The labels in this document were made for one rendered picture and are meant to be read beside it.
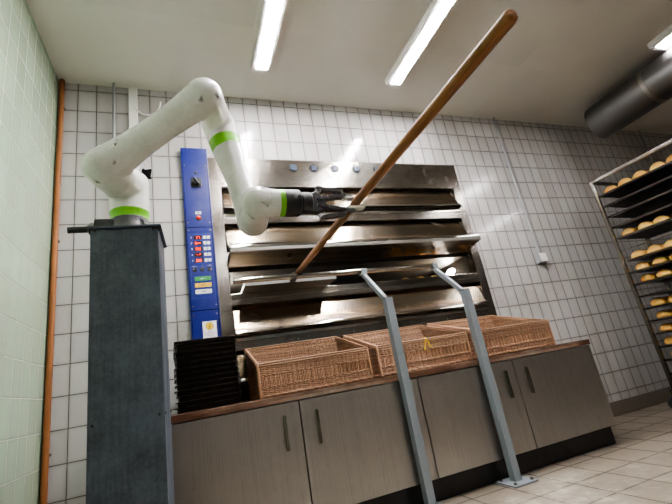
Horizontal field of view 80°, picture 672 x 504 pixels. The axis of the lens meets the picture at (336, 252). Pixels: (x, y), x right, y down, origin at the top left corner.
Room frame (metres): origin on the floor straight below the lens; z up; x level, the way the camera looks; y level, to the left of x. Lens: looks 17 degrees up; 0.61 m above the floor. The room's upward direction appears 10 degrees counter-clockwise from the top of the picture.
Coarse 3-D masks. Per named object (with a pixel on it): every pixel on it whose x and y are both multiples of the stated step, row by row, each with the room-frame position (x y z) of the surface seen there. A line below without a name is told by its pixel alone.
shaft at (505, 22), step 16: (512, 16) 0.59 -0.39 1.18; (496, 32) 0.62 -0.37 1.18; (480, 48) 0.66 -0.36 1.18; (464, 64) 0.70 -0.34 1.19; (464, 80) 0.74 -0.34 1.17; (448, 96) 0.78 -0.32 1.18; (432, 112) 0.84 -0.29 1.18; (416, 128) 0.90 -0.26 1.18; (400, 144) 0.97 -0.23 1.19; (384, 160) 1.07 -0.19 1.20; (368, 192) 1.22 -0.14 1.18; (336, 224) 1.48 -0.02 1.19; (320, 240) 1.68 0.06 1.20
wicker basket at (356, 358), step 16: (336, 336) 2.46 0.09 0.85; (256, 352) 2.29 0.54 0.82; (272, 352) 2.32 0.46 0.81; (288, 352) 2.35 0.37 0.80; (304, 352) 2.38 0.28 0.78; (320, 352) 2.41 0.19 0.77; (336, 352) 1.98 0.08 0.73; (352, 352) 2.01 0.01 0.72; (368, 352) 2.04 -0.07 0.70; (256, 368) 1.89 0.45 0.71; (272, 368) 1.87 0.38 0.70; (288, 368) 1.90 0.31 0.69; (304, 368) 1.92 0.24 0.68; (320, 368) 1.95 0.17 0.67; (352, 368) 2.00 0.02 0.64; (368, 368) 2.06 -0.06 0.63; (256, 384) 1.95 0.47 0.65; (272, 384) 2.27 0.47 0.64; (288, 384) 1.89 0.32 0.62; (304, 384) 1.92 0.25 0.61; (320, 384) 1.95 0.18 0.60; (336, 384) 1.97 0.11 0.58
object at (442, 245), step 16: (400, 240) 2.57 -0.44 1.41; (416, 240) 2.62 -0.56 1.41; (432, 240) 2.66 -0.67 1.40; (448, 240) 2.71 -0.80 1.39; (464, 240) 2.77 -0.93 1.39; (240, 256) 2.23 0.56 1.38; (256, 256) 2.27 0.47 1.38; (272, 256) 2.32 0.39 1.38; (304, 256) 2.42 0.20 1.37; (320, 256) 2.48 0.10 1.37; (336, 256) 2.53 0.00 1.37; (352, 256) 2.59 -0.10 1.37; (368, 256) 2.65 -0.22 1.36; (384, 256) 2.71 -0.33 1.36; (400, 256) 2.78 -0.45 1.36
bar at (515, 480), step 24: (432, 264) 2.38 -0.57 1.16; (456, 288) 2.24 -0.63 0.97; (480, 336) 2.17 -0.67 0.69; (480, 360) 2.18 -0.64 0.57; (408, 384) 1.99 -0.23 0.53; (408, 408) 1.99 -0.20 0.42; (504, 432) 2.17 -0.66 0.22; (504, 456) 2.20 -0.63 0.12; (504, 480) 2.22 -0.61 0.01; (528, 480) 2.16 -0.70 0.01
